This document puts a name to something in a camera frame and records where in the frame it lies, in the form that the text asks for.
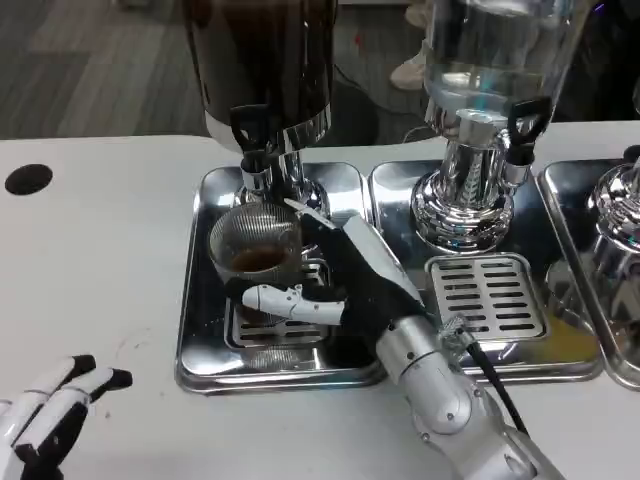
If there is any person's shoe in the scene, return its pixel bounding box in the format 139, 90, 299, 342
404, 3, 432, 27
389, 42, 429, 91

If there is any dark coffee drink dispenser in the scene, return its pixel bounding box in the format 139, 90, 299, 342
180, 0, 335, 221

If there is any black round counter hole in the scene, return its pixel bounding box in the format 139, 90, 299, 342
4, 163, 54, 196

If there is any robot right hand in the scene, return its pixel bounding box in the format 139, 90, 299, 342
224, 197, 429, 359

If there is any black tap of dark dispenser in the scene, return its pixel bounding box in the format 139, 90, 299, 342
229, 103, 272, 191

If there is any steel drip grid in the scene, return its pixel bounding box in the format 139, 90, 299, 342
424, 253, 549, 341
224, 257, 342, 349

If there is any steel tray under clear dispenser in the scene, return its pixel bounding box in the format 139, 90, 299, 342
368, 159, 606, 384

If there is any steel tray under dark dispenser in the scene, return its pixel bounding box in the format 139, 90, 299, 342
174, 163, 389, 396

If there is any black forearm cable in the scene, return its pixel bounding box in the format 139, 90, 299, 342
438, 314, 531, 436

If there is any clear ribbed glass cup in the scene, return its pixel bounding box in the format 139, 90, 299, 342
208, 202, 307, 324

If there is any steel tray at edge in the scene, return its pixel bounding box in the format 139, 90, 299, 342
537, 159, 640, 391

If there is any black tap of clear dispenser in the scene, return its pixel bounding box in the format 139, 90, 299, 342
503, 97, 551, 184

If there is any chrome dispenser base at edge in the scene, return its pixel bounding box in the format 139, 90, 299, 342
587, 148, 640, 304

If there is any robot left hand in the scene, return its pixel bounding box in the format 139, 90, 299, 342
0, 353, 135, 480

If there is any clear water drink dispenser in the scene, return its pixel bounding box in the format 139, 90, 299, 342
410, 0, 591, 252

